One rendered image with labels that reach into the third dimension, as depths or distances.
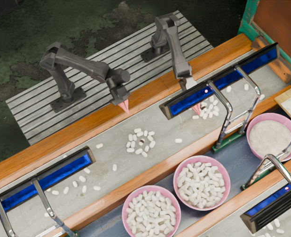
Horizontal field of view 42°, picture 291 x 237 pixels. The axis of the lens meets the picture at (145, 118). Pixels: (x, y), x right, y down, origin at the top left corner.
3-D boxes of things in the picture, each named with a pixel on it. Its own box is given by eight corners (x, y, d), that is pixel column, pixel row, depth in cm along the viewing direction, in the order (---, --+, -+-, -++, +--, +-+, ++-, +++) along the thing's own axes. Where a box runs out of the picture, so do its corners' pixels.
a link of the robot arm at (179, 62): (192, 72, 186) (177, 11, 178) (176, 78, 185) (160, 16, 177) (184, 70, 198) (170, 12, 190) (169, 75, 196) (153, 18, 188)
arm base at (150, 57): (174, 39, 218) (167, 31, 221) (146, 54, 213) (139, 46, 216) (174, 47, 225) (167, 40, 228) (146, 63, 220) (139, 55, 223)
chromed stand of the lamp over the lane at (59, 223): (24, 224, 177) (-13, 198, 138) (62, 202, 182) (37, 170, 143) (41, 260, 170) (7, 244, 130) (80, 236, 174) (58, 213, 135)
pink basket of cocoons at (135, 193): (113, 209, 180) (111, 204, 172) (159, 181, 186) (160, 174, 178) (142, 259, 169) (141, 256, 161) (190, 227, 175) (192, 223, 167)
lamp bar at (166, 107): (158, 107, 164) (158, 98, 157) (268, 46, 178) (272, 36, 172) (168, 121, 161) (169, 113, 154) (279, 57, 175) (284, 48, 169)
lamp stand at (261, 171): (239, 188, 184) (263, 153, 144) (271, 167, 188) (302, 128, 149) (264, 221, 176) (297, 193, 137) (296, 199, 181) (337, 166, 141)
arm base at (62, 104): (84, 88, 204) (78, 79, 206) (52, 106, 199) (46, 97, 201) (87, 96, 211) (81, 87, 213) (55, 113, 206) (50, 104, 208)
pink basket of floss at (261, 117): (239, 161, 190) (242, 154, 182) (247, 116, 202) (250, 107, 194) (292, 174, 187) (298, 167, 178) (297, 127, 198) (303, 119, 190)
